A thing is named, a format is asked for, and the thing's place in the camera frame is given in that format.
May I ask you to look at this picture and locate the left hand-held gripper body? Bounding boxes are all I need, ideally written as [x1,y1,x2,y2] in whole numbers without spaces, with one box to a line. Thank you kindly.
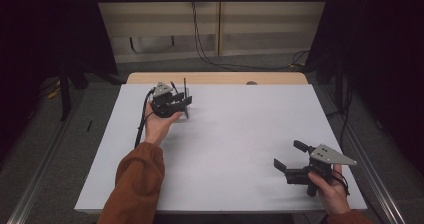
[151,81,178,119]

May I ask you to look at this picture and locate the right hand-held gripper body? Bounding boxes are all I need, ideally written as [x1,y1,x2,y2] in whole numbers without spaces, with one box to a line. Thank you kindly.
[284,143,358,198]

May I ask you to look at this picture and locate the clear acrylic pen holder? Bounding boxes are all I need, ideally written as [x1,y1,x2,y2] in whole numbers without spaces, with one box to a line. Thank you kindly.
[149,86,192,121]

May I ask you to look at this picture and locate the thin black pen refill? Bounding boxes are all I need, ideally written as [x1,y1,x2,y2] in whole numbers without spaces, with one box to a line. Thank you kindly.
[182,77,190,120]

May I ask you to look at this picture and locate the person's left hand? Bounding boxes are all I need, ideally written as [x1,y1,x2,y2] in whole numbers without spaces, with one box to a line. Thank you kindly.
[143,100,184,148]

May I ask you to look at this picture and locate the person's right hand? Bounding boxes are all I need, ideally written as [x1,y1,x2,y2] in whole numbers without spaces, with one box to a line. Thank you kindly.
[306,163,352,217]

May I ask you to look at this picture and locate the wooden table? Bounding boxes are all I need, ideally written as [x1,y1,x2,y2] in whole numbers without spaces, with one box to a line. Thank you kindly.
[125,71,309,86]

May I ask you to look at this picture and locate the grey panel with black brackets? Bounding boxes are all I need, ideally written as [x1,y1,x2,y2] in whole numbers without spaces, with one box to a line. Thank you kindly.
[129,35,176,54]

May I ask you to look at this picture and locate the black metal stand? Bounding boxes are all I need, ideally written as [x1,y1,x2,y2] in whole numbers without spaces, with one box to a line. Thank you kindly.
[58,58,124,122]

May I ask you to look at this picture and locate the black curtain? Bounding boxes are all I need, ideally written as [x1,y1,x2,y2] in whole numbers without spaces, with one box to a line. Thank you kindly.
[304,0,424,177]
[0,0,119,165]

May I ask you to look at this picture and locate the right hand-held gripper black cable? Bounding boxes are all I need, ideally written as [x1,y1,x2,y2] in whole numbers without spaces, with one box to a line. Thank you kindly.
[331,168,351,197]

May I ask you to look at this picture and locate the black floor cable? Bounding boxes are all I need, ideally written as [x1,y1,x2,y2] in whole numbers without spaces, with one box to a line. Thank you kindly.
[324,83,354,150]

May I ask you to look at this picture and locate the black wall cable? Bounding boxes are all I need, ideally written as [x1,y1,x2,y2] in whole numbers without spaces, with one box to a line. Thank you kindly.
[190,0,311,72]

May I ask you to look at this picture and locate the aluminium floor rail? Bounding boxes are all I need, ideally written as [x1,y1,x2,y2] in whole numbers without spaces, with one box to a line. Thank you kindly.
[313,83,408,224]
[6,90,86,224]

